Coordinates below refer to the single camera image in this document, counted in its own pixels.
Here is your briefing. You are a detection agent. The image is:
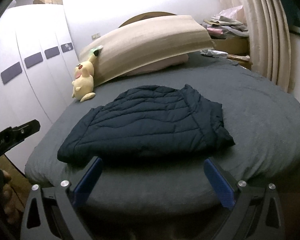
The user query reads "dark navy puffer jacket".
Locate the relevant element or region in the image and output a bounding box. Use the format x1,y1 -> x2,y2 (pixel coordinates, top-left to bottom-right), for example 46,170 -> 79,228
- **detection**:
57,85 -> 235,165

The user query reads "left hand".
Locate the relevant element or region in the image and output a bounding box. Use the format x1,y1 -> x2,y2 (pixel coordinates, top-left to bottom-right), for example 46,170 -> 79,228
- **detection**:
2,170 -> 19,224

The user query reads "grey bed sheet mattress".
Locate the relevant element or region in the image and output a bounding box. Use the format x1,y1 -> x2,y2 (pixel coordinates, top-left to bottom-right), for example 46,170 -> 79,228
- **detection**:
25,53 -> 300,215

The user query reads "white wardrobe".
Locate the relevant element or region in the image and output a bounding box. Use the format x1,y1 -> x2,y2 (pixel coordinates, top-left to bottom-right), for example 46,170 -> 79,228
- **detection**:
0,4 -> 78,171

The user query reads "yellow plush toy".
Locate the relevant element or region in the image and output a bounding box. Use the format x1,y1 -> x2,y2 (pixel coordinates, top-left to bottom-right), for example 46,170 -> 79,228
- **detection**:
72,45 -> 103,102

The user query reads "beige wooden headboard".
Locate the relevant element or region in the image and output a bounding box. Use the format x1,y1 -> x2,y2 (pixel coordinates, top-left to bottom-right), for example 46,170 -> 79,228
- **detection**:
79,15 -> 214,86

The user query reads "cluttered bedside table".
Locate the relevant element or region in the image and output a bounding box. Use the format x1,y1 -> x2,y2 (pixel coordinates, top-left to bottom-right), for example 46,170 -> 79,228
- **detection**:
200,5 -> 253,69

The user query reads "cream curtain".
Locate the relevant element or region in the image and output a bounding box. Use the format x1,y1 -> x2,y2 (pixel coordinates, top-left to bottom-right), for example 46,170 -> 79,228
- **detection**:
220,0 -> 291,92

